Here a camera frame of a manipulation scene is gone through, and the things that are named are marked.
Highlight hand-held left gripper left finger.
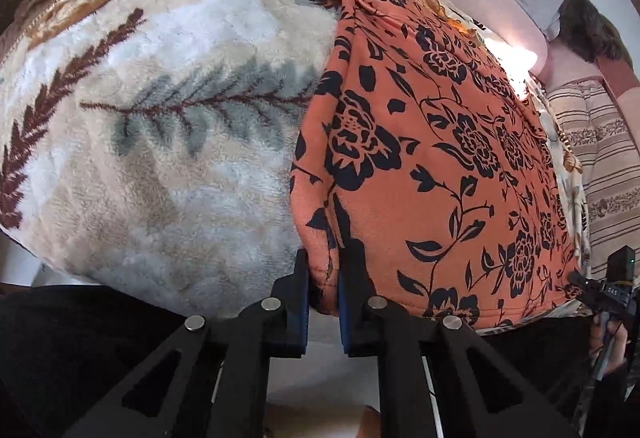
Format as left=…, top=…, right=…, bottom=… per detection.
left=65, top=249, right=311, bottom=438

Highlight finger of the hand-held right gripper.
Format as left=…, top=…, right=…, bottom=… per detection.
left=567, top=270, right=603, bottom=306

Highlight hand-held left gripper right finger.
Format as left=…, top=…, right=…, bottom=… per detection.
left=337, top=239, right=581, bottom=438

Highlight orange black floral cloth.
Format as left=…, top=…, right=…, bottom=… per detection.
left=290, top=0, right=582, bottom=334

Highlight person's right hand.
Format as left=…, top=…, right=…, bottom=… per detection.
left=589, top=312, right=632, bottom=384

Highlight striped beige mattress cover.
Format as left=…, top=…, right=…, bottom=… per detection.
left=545, top=78, right=640, bottom=269

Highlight person's black pants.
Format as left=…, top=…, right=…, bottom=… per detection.
left=0, top=285, right=640, bottom=438

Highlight beige leaf print blanket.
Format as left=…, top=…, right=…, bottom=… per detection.
left=0, top=0, right=592, bottom=319

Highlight brown furry cushion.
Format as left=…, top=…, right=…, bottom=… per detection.
left=557, top=0, right=635, bottom=64

